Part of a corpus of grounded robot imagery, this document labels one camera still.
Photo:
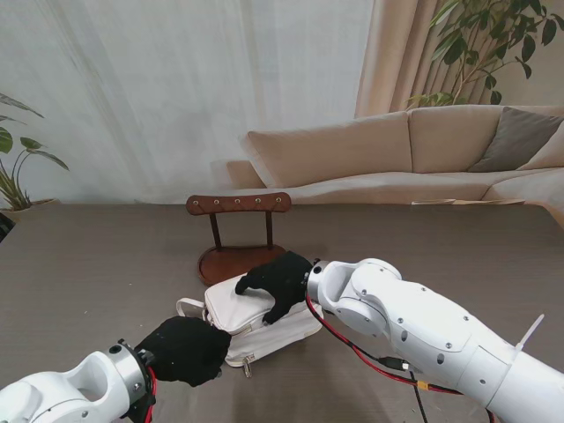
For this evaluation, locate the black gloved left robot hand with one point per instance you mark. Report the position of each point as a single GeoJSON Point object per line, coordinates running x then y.
{"type": "Point", "coordinates": [185, 352]}

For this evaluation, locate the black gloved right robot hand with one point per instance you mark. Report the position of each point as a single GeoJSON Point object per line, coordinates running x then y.
{"type": "Point", "coordinates": [282, 277]}

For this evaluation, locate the cream leather zip bag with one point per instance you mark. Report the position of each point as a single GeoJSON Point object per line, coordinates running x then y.
{"type": "Point", "coordinates": [247, 304]}

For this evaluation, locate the brown wooden jewelry stand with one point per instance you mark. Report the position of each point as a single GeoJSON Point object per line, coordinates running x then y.
{"type": "Point", "coordinates": [238, 202]}

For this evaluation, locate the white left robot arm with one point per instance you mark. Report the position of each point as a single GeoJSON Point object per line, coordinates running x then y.
{"type": "Point", "coordinates": [70, 388]}

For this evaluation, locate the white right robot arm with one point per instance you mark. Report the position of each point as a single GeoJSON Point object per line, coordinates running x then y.
{"type": "Point", "coordinates": [432, 326]}

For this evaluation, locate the beige sofa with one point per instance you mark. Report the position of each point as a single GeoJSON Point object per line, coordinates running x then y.
{"type": "Point", "coordinates": [352, 145]}

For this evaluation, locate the beige plant pot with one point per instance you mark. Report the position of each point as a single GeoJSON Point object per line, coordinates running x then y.
{"type": "Point", "coordinates": [39, 204]}

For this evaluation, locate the white sheer curtain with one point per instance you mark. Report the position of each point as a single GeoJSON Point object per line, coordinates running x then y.
{"type": "Point", "coordinates": [176, 88]}

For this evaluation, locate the black object at table edge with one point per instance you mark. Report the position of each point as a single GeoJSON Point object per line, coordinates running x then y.
{"type": "Point", "coordinates": [4, 227]}

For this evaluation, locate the beige curtain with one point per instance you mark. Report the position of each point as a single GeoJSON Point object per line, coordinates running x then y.
{"type": "Point", "coordinates": [396, 53]}

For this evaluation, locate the white zip tie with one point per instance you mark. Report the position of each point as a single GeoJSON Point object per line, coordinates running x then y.
{"type": "Point", "coordinates": [531, 332]}

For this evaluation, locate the broad-leaf potted plant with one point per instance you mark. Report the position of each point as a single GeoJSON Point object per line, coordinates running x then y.
{"type": "Point", "coordinates": [31, 143]}

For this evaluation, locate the grey sofa cushion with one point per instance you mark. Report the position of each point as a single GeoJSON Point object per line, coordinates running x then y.
{"type": "Point", "coordinates": [515, 141]}

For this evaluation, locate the tall green leafy plant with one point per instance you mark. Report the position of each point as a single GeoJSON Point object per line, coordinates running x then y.
{"type": "Point", "coordinates": [458, 44]}

